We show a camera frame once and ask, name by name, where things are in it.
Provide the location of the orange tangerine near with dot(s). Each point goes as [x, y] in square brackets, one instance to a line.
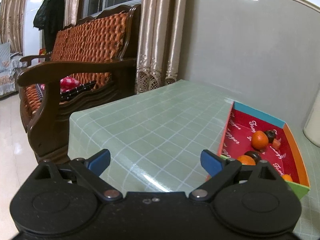
[246, 160]

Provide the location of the beige satin curtain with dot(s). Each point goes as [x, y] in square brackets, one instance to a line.
[159, 46]

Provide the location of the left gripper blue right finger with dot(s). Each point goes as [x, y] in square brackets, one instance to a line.
[222, 172]

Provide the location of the dark mangosteen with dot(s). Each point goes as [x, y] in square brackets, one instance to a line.
[254, 155]
[271, 135]

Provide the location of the red white checkered cloth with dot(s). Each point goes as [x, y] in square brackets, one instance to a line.
[68, 83]

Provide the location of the grey sofa with cover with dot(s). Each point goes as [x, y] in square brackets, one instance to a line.
[11, 66]

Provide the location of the dark mangosteen near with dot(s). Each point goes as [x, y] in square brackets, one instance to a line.
[254, 155]

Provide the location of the wooden sofa orange cushion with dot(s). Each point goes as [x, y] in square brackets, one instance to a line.
[104, 49]

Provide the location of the orange tangerine in tray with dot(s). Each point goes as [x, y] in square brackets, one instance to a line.
[259, 140]

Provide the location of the green checkered tablecloth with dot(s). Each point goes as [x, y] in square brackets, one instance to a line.
[155, 140]

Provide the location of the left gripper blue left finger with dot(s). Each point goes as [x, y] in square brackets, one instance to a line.
[87, 172]

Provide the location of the red cardboard tray box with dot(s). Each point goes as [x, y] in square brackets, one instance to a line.
[251, 135]

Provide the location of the white refrigerator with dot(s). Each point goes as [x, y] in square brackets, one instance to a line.
[33, 39]

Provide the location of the dark mangosteen far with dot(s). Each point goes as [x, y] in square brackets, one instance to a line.
[271, 135]

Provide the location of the white thermos jug grey lid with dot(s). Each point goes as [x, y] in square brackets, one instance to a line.
[312, 126]

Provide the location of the black jacket hanging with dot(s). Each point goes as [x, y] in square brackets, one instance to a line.
[50, 19]

